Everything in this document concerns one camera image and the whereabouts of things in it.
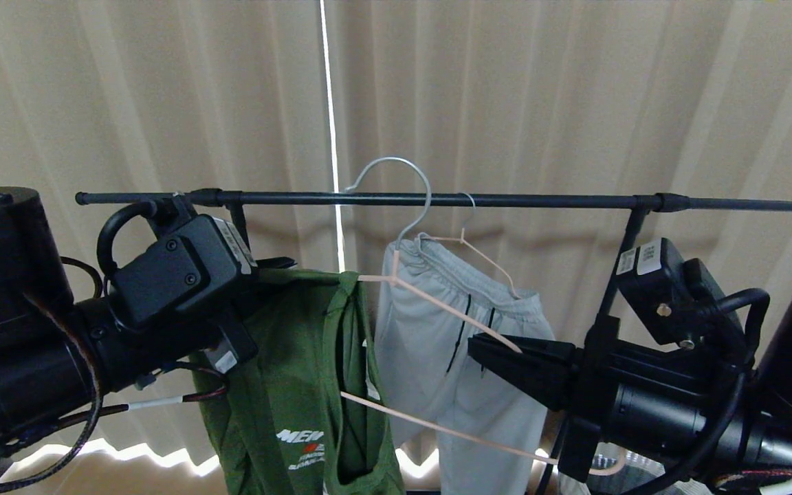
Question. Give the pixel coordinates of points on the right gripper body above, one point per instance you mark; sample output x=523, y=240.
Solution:
x=650, y=405

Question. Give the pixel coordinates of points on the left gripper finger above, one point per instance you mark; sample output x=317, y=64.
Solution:
x=279, y=263

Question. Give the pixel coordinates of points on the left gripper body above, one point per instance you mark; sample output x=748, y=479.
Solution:
x=155, y=350

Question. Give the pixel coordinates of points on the green printed shirt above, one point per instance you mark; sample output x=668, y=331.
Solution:
x=286, y=357

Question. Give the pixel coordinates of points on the pink clothes hanger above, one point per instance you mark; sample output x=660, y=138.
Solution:
x=463, y=238
x=393, y=278

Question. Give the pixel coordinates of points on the pale grey shorts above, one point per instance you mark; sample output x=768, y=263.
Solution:
x=423, y=357

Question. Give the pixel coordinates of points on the white laundry basket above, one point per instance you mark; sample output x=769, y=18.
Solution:
x=633, y=478

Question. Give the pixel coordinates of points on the beige curtain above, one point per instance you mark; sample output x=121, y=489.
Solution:
x=575, y=89

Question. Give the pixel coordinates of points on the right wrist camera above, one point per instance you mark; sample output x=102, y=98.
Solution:
x=671, y=295

